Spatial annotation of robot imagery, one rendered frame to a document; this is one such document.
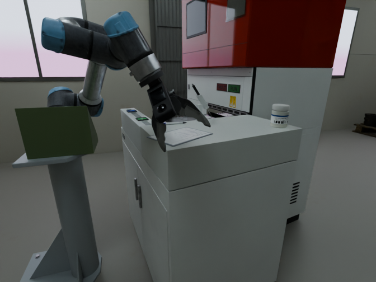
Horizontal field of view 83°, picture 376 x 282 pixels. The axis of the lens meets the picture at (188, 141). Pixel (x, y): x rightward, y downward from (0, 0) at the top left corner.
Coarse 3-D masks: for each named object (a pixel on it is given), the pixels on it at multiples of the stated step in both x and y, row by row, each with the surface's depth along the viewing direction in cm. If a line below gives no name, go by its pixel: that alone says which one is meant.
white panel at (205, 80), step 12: (192, 72) 174; (204, 72) 158; (216, 72) 144; (228, 72) 132; (240, 72) 123; (252, 72) 114; (204, 84) 160; (216, 84) 146; (240, 84) 124; (252, 84) 116; (192, 96) 180; (204, 96) 163; (216, 96) 148; (228, 96) 136; (240, 96) 126; (252, 96) 119; (228, 108) 138; (240, 108) 127; (252, 108) 121
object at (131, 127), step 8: (128, 112) 129; (136, 112) 129; (128, 120) 121; (136, 120) 108; (144, 120) 108; (128, 128) 124; (136, 128) 104; (128, 136) 128; (136, 136) 106; (136, 144) 109
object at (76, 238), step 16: (32, 160) 95; (48, 160) 95; (64, 160) 97; (80, 160) 112; (64, 176) 107; (80, 176) 113; (64, 192) 109; (80, 192) 114; (64, 208) 112; (80, 208) 116; (64, 224) 116; (80, 224) 118; (64, 240) 121; (80, 240) 120; (32, 256) 143; (48, 256) 126; (64, 256) 129; (80, 256) 123; (96, 256) 132; (32, 272) 131; (48, 272) 129; (64, 272) 131; (80, 272) 123; (96, 272) 131
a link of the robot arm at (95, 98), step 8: (88, 24) 84; (96, 24) 86; (104, 32) 86; (88, 64) 97; (96, 64) 95; (104, 64) 96; (88, 72) 100; (96, 72) 99; (104, 72) 101; (88, 80) 103; (96, 80) 102; (88, 88) 106; (96, 88) 107; (80, 96) 112; (88, 96) 110; (96, 96) 112; (80, 104) 113; (88, 104) 112; (96, 104) 114; (96, 112) 119
